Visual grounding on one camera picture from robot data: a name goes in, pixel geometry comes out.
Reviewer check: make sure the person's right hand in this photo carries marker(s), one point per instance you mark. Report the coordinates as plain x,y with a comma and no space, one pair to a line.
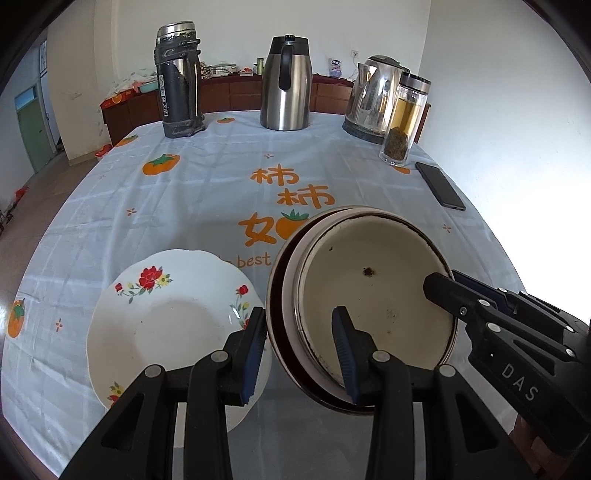
526,447

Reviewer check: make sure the brown wooden sideboard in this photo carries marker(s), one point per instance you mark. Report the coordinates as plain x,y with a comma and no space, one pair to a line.
240,94

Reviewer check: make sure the white floral food cover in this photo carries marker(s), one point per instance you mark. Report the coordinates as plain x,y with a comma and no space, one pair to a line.
134,77

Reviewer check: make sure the teal plastic basin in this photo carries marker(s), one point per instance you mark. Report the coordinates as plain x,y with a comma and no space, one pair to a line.
147,85

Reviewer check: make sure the green door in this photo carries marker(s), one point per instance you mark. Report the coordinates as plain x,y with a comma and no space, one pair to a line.
33,134

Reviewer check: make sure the red plastic bag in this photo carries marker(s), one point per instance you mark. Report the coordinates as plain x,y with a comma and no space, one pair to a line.
21,193

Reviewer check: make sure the stainless steel electric kettle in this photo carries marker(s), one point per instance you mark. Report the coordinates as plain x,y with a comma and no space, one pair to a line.
369,101

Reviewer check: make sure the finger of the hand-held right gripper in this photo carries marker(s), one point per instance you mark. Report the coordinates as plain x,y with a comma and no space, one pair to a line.
457,295
480,285

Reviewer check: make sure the white enamel bowl dark rim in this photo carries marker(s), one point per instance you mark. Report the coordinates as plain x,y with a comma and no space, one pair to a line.
369,304

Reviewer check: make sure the white plate with red flowers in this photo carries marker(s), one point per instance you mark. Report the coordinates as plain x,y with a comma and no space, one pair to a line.
175,323

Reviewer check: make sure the glass tea bottle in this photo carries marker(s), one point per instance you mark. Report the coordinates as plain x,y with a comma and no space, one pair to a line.
401,138

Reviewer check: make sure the red and orange box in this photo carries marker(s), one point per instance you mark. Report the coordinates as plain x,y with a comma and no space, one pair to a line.
117,98

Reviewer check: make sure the small green bottle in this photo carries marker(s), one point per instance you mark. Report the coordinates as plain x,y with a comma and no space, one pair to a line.
260,65

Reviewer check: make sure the pink plastic bowl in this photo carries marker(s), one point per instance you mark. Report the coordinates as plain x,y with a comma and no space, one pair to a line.
274,318

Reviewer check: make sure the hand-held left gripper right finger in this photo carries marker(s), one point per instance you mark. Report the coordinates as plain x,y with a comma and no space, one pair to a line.
346,355

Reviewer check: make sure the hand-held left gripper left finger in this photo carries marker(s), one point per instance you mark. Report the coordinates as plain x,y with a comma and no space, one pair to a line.
253,355

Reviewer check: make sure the black smartphone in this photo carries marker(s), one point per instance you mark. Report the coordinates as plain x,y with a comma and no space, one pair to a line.
441,184

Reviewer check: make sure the dark worn thermos flask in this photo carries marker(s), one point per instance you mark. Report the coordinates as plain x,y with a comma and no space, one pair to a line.
178,92

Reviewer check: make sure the white printed packet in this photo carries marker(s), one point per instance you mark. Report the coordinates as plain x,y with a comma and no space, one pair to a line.
337,66

